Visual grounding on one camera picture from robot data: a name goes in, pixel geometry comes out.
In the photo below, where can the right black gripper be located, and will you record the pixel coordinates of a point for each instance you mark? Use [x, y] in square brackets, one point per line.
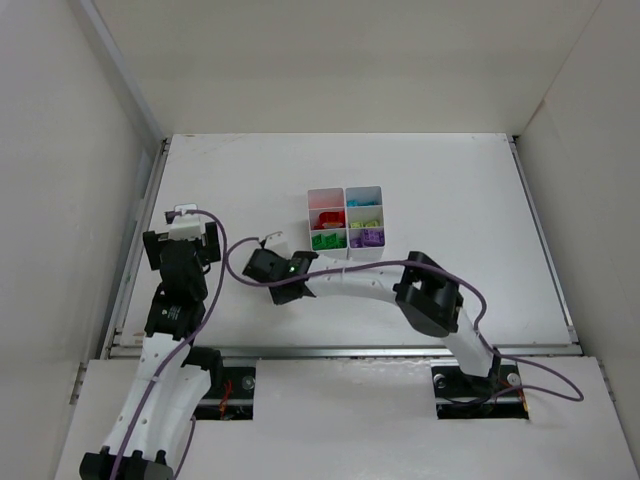
[262, 265]

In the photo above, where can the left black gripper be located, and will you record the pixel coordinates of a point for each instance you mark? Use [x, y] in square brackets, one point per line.
[213, 240]

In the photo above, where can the green lego plate piece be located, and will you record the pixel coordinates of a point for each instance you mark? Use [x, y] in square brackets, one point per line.
[318, 242]

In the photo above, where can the purple lego block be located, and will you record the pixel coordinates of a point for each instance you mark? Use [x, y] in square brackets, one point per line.
[356, 243]

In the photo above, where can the red cylinder lego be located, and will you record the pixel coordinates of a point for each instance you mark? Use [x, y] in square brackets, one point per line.
[331, 220]

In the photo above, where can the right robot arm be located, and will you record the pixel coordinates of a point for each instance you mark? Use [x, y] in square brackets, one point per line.
[428, 297]

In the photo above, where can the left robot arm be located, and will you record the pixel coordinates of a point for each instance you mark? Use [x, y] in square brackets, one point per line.
[153, 432]

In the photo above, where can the left white compartment tray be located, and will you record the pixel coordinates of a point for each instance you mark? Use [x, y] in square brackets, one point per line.
[322, 200]

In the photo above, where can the white compartment tray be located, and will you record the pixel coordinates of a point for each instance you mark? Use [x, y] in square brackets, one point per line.
[322, 200]
[364, 214]

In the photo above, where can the right white compartment tray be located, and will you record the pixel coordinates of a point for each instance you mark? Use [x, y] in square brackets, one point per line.
[364, 214]

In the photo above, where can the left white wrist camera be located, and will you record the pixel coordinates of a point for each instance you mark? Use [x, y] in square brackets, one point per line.
[184, 223]

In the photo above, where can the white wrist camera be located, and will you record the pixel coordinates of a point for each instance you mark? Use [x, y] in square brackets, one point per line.
[277, 243]
[184, 223]

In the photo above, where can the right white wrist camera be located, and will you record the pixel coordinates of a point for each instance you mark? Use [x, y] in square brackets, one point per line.
[277, 243]

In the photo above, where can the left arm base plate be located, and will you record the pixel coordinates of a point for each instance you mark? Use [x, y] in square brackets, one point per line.
[231, 397]

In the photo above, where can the left side metal rail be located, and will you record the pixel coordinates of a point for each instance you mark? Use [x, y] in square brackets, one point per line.
[147, 186]

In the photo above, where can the metal rail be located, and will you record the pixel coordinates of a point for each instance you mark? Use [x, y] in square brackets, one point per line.
[385, 352]
[147, 186]

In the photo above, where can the metal rail front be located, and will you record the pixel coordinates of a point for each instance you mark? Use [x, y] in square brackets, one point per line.
[385, 352]

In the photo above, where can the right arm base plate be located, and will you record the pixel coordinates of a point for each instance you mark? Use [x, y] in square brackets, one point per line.
[463, 397]

